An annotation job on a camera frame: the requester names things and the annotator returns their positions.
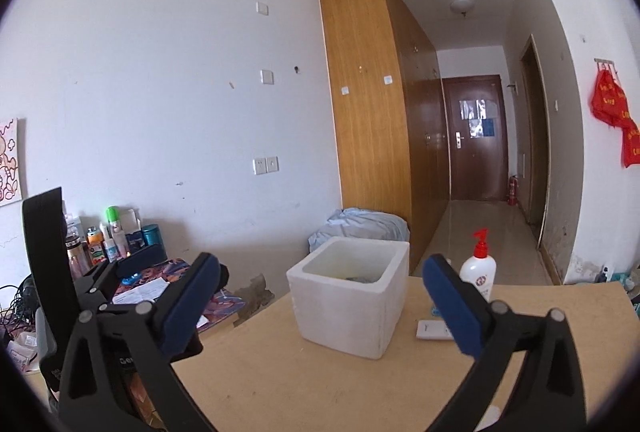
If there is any white wall switch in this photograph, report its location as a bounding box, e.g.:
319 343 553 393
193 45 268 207
260 70 274 85

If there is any white double wall socket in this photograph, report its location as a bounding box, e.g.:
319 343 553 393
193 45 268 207
253 156 280 175

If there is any wooden wardrobe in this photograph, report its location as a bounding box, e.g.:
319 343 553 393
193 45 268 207
320 0 450 269

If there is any white styrofoam box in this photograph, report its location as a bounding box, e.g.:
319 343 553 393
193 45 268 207
286 237 410 360

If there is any red hanging cloth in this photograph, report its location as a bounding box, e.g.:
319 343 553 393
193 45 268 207
590 65 640 168

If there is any ceiling lamp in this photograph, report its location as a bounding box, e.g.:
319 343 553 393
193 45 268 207
449 0 475 18

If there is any red fire extinguisher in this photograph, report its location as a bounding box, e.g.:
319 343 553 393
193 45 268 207
508 174 518 206

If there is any wall picture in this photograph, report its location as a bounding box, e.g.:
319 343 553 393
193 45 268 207
0 118 22 206

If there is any green cap spray bottle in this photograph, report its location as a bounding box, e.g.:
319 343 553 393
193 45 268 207
105 206 129 258

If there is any dark brown entrance door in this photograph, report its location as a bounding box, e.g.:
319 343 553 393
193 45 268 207
444 75 509 201

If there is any white remote control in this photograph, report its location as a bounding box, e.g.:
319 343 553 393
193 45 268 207
416 319 454 341

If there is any white lotion pump bottle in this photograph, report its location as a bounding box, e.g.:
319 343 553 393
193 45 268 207
460 229 497 301

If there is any orange cap bottle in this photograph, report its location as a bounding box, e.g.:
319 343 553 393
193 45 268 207
87 226 107 265

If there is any teal metal can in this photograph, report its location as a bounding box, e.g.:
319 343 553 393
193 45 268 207
141 223 164 247

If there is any white paper leaflet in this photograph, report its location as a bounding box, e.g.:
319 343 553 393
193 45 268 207
112 277 169 305

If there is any colourful patterned mat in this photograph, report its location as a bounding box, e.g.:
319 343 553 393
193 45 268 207
113 259 245 332

